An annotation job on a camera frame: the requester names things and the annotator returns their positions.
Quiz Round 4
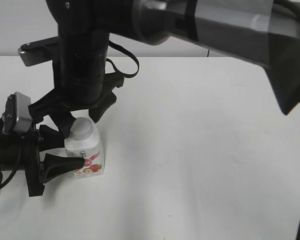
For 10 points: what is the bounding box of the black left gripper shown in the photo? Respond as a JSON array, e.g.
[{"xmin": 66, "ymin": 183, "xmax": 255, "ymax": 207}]
[{"xmin": 20, "ymin": 125, "xmax": 85, "ymax": 197}]

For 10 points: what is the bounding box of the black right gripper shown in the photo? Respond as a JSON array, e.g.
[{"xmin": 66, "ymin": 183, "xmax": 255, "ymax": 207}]
[{"xmin": 28, "ymin": 72, "xmax": 124, "ymax": 139}]

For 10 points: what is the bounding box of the white round bottle cap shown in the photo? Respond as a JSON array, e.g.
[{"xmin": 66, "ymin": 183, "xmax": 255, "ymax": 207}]
[{"xmin": 69, "ymin": 117, "xmax": 93, "ymax": 141}]

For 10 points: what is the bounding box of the white yili yogurt bottle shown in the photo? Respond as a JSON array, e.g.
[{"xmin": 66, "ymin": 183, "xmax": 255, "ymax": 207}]
[{"xmin": 64, "ymin": 118, "xmax": 105, "ymax": 179}]

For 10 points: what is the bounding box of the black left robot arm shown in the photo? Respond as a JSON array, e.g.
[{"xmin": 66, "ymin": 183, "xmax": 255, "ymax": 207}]
[{"xmin": 0, "ymin": 120, "xmax": 85, "ymax": 197}]

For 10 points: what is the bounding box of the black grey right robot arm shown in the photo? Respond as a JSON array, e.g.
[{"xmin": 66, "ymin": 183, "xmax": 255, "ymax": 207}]
[{"xmin": 29, "ymin": 0, "xmax": 300, "ymax": 130}]

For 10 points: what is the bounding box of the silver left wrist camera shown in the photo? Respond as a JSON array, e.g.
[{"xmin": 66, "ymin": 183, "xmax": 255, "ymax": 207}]
[{"xmin": 1, "ymin": 91, "xmax": 33, "ymax": 135}]

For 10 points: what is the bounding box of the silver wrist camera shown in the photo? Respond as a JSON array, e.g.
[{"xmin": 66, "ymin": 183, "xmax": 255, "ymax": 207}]
[
  {"xmin": 1, "ymin": 91, "xmax": 33, "ymax": 135},
  {"xmin": 17, "ymin": 36, "xmax": 59, "ymax": 67}
]

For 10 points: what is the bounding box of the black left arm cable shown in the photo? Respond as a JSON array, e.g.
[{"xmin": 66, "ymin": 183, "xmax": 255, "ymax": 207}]
[{"xmin": 0, "ymin": 139, "xmax": 23, "ymax": 207}]

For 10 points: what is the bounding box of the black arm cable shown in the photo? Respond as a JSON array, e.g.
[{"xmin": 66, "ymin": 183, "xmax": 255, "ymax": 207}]
[
  {"xmin": 105, "ymin": 39, "xmax": 140, "ymax": 79},
  {"xmin": 0, "ymin": 139, "xmax": 23, "ymax": 207}
]

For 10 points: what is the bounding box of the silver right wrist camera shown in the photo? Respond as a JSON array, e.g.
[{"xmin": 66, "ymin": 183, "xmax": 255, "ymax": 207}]
[{"xmin": 17, "ymin": 36, "xmax": 59, "ymax": 67}]

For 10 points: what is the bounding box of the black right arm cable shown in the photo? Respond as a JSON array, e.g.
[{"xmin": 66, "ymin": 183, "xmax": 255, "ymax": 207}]
[{"xmin": 105, "ymin": 39, "xmax": 140, "ymax": 79}]

